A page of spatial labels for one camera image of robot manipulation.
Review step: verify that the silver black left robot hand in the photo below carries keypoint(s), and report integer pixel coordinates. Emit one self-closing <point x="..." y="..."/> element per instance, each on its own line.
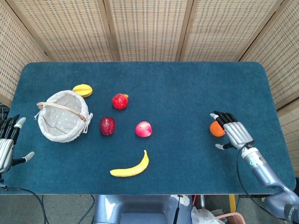
<point x="5" y="149"/>

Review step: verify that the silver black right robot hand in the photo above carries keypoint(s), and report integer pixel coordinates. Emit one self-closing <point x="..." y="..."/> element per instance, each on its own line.
<point x="236" y="133"/>

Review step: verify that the orange fruit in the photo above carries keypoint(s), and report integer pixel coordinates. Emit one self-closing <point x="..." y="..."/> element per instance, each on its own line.
<point x="216" y="131"/>

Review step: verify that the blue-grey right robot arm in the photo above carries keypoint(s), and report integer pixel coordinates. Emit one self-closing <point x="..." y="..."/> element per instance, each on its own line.
<point x="264" y="172"/>

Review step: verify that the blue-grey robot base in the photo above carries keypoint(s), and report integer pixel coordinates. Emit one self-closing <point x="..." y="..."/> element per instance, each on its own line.
<point x="140" y="207"/>

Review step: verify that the wicker basket with white liner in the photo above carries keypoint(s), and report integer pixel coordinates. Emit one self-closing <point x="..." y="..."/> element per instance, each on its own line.
<point x="58" y="121"/>

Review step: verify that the woven folding screen panel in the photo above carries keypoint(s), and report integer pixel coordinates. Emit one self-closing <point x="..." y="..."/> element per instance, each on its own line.
<point x="16" y="58"/>
<point x="290" y="140"/>
<point x="147" y="30"/>
<point x="229" y="30"/>
<point x="280" y="58"/>
<point x="65" y="30"/>

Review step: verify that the dark teal table mat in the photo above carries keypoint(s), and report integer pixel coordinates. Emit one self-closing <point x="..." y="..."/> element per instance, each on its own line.
<point x="187" y="105"/>

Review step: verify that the pink plastic bin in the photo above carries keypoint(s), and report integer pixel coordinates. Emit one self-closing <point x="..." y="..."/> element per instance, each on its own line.
<point x="233" y="219"/>

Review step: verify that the white plastic bag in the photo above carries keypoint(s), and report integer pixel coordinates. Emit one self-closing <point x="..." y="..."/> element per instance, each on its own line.
<point x="203" y="217"/>

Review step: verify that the pink red peach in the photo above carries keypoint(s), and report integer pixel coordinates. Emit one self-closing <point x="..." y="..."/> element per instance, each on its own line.
<point x="143" y="129"/>

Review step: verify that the thin black rod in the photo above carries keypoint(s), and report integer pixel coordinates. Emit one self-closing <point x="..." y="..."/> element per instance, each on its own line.
<point x="178" y="207"/>

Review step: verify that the yellow starfruit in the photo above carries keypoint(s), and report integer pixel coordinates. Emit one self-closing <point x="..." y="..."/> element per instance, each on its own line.
<point x="84" y="90"/>

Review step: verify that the dark red mango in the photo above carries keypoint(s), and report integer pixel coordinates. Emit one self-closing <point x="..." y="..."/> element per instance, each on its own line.
<point x="107" y="126"/>

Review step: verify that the yellow banana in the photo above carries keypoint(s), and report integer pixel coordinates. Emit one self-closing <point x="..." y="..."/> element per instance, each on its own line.
<point x="130" y="172"/>

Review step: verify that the red pomegranate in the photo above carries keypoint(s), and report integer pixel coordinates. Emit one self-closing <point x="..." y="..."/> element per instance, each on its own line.
<point x="119" y="102"/>

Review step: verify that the yellow post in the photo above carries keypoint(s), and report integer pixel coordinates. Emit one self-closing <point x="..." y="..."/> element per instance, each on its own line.
<point x="232" y="201"/>

